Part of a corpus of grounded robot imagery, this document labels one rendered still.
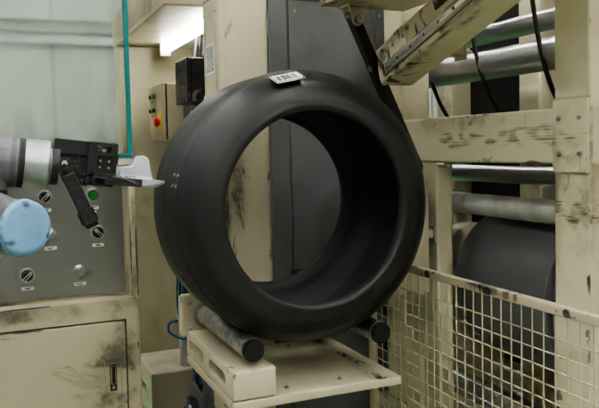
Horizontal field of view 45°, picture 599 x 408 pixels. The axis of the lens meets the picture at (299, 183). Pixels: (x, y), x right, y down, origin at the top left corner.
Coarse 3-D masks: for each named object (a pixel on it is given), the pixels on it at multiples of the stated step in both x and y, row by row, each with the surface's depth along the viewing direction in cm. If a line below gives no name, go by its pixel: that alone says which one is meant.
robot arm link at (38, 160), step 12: (36, 144) 129; (48, 144) 130; (36, 156) 128; (48, 156) 129; (24, 168) 127; (36, 168) 128; (48, 168) 128; (24, 180) 128; (36, 180) 129; (48, 180) 131
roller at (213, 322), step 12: (204, 312) 165; (204, 324) 163; (216, 324) 155; (228, 324) 151; (228, 336) 146; (240, 336) 142; (252, 336) 141; (240, 348) 139; (252, 348) 138; (264, 348) 139; (252, 360) 138
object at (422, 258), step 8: (424, 184) 187; (424, 224) 188; (424, 232) 188; (424, 240) 188; (424, 248) 188; (416, 256) 187; (424, 256) 188; (416, 264) 187; (424, 264) 188; (408, 280) 186; (416, 280) 187; (424, 280) 188; (400, 288) 185; (408, 288) 186; (416, 288) 187; (424, 288) 188
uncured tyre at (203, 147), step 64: (192, 128) 140; (256, 128) 136; (320, 128) 170; (384, 128) 147; (192, 192) 133; (384, 192) 170; (192, 256) 135; (320, 256) 174; (384, 256) 164; (256, 320) 139; (320, 320) 143
